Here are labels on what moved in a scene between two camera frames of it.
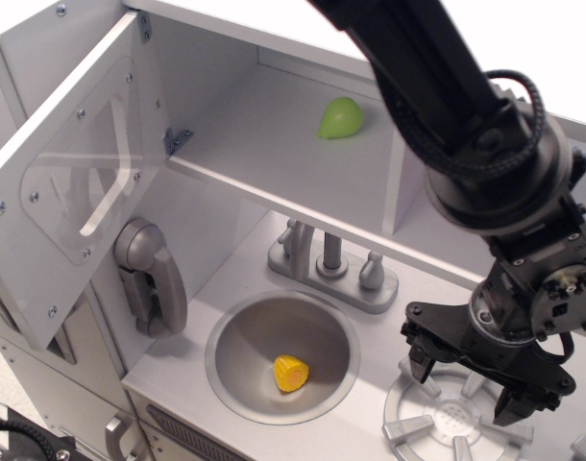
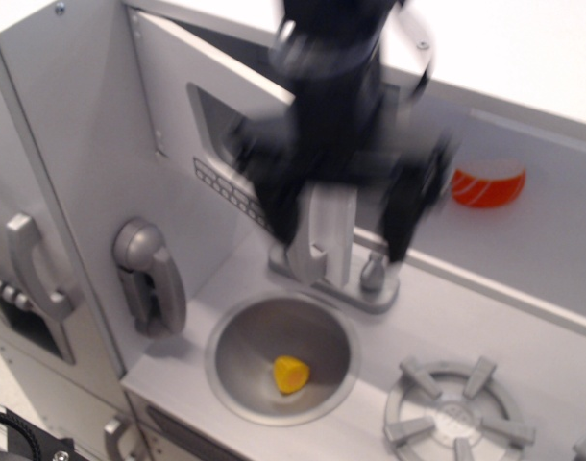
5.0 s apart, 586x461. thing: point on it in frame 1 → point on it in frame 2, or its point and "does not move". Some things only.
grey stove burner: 425,423 does not move
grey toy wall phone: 152,279 does not move
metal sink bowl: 252,332 does not move
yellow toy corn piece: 290,374 does not move
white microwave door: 66,173 → 199,105
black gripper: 445,332 → 343,126
